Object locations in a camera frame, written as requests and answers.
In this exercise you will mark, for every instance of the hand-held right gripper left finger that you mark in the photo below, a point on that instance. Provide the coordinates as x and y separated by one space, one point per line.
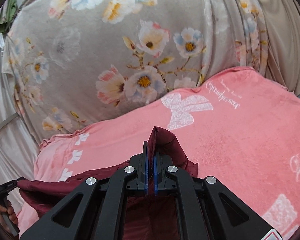
145 172

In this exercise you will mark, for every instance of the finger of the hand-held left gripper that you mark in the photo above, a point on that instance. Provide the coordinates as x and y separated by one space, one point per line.
5 190

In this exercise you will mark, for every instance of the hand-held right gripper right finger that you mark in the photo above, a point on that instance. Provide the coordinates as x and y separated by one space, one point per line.
155 177

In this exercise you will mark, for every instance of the maroon quilted jacket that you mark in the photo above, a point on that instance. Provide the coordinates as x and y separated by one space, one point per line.
165 142

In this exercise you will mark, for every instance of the person's left hand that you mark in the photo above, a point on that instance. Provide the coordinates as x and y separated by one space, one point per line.
0 212

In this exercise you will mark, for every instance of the pink printed blanket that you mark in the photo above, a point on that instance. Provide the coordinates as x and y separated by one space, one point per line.
240 130

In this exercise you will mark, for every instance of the silver satin cloth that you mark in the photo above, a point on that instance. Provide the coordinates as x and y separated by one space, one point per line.
2 85

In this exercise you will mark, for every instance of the grey floral blanket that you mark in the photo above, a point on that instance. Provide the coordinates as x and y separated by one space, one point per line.
102 55

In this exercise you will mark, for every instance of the green cloth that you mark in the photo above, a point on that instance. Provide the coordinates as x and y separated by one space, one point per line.
12 5

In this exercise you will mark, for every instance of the beige cloth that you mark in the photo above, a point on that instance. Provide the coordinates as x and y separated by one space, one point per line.
285 42

